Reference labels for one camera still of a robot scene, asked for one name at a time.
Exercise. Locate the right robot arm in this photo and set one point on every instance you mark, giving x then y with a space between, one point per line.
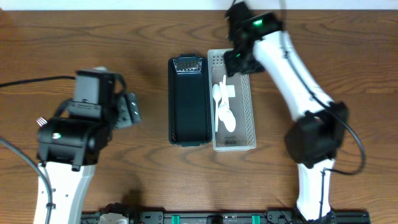
260 43

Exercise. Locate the clear plastic basket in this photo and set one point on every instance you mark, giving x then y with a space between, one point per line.
243 138

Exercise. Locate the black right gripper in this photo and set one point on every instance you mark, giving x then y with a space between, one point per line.
235 62

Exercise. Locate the white plastic fork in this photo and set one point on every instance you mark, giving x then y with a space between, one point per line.
41 121

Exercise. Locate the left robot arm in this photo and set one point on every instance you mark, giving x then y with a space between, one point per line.
71 141

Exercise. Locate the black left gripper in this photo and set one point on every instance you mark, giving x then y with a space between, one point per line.
84 109

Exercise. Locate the black plastic basket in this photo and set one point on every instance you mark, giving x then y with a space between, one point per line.
189 101

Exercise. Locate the white label sticker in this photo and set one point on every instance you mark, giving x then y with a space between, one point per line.
231 91

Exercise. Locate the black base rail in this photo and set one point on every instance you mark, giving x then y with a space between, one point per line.
117 213

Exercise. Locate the white plastic spoon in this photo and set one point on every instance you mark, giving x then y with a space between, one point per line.
216 92
227 117
223 82
224 94

